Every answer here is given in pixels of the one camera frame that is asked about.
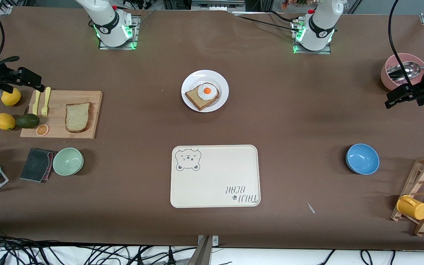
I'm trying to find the metal ladle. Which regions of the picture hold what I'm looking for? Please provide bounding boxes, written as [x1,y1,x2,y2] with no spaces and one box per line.
[386,61,424,82]

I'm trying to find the grey metal box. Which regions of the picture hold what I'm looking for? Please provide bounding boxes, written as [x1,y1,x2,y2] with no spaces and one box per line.
[191,0,246,11]

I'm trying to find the dark grey folded cloth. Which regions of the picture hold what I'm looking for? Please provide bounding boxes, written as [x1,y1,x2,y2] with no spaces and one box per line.
[20,148,56,183]

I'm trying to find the yellow cup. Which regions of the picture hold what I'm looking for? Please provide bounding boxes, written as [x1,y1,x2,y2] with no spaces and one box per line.
[396,195,424,220]

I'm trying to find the plain bread slice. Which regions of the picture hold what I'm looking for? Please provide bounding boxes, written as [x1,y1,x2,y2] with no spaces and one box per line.
[65,102,93,133]

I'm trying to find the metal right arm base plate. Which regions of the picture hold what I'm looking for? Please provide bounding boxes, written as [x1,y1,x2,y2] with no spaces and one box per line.
[99,15,139,50]

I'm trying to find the white round plate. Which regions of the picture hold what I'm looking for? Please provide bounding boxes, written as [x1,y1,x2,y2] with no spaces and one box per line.
[181,70,230,113]

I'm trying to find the pink bowl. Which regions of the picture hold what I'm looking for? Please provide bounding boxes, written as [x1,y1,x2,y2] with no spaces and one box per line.
[381,53,424,92]

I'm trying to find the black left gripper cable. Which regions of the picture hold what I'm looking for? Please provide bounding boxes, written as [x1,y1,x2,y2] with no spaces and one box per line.
[389,0,415,87]

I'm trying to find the wooden cutting board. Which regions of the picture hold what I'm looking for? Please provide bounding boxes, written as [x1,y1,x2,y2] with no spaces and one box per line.
[20,90,103,139]

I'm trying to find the colourful background items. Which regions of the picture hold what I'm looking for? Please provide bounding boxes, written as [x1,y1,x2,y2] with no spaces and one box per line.
[280,0,310,8]

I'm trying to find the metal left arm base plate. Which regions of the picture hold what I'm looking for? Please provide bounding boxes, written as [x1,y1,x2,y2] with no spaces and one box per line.
[291,18,332,55]

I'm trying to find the fried egg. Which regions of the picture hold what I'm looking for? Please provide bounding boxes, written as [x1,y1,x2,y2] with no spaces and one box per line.
[197,82,218,101]

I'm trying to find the yellow plastic knife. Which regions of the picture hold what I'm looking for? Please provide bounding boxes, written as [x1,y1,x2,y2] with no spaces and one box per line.
[32,89,41,116]

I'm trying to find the wooden peg rack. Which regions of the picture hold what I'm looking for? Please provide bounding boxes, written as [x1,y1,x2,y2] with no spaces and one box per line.
[390,155,424,237]

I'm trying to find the black cable bundle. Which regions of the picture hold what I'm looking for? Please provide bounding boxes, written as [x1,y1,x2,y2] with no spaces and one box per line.
[0,236,198,265]

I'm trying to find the black floor cable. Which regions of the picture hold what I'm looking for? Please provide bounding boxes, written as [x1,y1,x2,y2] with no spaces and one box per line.
[318,250,336,265]
[359,250,374,265]

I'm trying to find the blue bowl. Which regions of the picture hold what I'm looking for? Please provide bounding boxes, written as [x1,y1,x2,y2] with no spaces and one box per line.
[346,144,380,175]

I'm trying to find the cream tray with bear print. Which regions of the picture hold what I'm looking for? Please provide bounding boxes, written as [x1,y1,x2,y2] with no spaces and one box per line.
[170,145,261,208]

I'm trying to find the grey metal post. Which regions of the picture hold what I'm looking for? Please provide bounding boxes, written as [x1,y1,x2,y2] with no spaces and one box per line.
[187,235,219,265]

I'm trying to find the black base cable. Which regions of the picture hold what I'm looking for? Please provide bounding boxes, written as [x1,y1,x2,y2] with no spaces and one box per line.
[234,15,296,31]
[270,10,298,23]

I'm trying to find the yellow lemon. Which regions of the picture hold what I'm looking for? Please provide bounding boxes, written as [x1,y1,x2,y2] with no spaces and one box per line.
[1,88,22,107]
[0,113,16,131]

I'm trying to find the green avocado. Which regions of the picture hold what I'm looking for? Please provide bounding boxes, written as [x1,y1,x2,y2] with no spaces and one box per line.
[15,113,40,129]

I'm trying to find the bread slice under egg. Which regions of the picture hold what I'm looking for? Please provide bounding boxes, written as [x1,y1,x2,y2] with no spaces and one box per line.
[185,84,220,111]

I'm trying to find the pale green bowl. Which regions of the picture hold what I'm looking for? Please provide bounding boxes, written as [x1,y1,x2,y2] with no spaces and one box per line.
[53,147,84,176]

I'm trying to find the yellow plastic fork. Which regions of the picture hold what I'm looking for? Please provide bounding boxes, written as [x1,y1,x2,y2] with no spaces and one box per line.
[41,87,52,118]

